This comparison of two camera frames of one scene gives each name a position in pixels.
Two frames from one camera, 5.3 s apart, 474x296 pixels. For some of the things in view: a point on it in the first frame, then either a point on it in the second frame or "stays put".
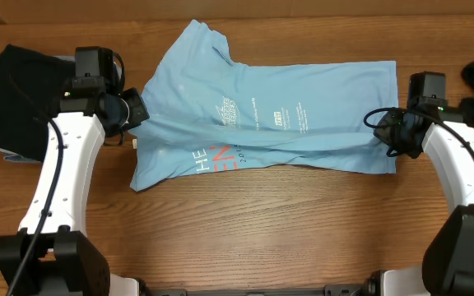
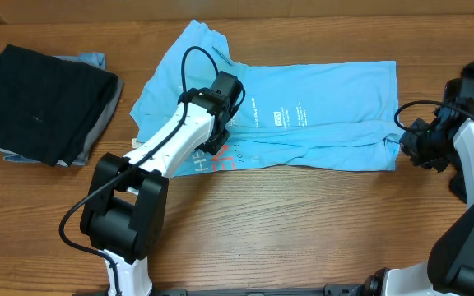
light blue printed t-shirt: (207, 111) stays put
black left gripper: (139, 112) -> (214, 145)
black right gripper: (383, 133) -> (411, 149)
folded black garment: (22, 94) stays put
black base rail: (331, 289) stays put
